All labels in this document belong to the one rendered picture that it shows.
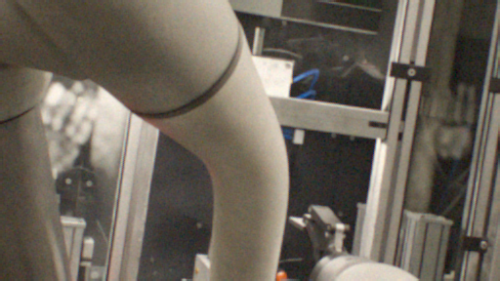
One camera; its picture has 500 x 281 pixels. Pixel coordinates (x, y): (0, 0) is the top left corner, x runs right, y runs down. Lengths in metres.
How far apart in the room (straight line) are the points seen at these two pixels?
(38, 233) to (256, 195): 0.17
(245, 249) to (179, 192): 1.17
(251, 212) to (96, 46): 0.24
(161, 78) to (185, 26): 0.04
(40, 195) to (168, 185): 1.20
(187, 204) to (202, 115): 1.31
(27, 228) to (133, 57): 0.21
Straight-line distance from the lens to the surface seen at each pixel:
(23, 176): 0.75
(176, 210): 1.97
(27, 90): 0.72
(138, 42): 0.59
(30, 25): 0.61
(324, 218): 1.25
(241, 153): 0.72
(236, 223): 0.79
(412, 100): 1.62
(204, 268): 1.72
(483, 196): 1.68
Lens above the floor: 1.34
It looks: 3 degrees down
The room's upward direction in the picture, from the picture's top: 9 degrees clockwise
